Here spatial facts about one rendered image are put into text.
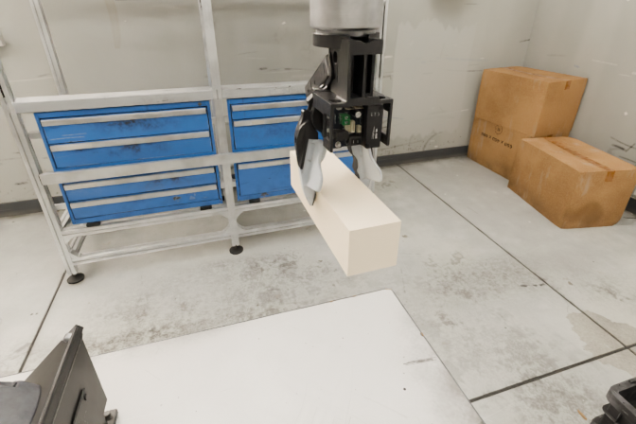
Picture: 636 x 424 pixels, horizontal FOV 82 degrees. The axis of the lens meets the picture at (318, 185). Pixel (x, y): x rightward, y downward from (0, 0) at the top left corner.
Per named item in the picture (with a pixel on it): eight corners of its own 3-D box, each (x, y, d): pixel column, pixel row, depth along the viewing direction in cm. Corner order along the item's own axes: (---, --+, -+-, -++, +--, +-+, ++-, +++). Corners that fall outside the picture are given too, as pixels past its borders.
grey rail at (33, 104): (14, 108, 159) (10, 97, 157) (374, 84, 204) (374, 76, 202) (5, 114, 151) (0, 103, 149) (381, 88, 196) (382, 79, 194)
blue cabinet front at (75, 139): (73, 223, 182) (33, 112, 156) (222, 202, 201) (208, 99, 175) (72, 226, 179) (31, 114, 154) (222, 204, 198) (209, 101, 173)
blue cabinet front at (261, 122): (238, 200, 203) (226, 98, 178) (358, 183, 222) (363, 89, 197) (238, 203, 200) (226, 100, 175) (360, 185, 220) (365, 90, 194)
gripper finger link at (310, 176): (300, 220, 44) (321, 148, 40) (288, 198, 49) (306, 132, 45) (324, 222, 45) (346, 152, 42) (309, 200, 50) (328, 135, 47)
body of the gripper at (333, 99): (326, 159, 39) (328, 37, 34) (304, 133, 46) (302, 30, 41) (391, 150, 41) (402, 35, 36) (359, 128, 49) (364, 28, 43)
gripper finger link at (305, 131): (290, 167, 45) (308, 97, 42) (286, 163, 46) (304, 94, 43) (324, 172, 47) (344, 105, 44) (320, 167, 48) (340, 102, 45)
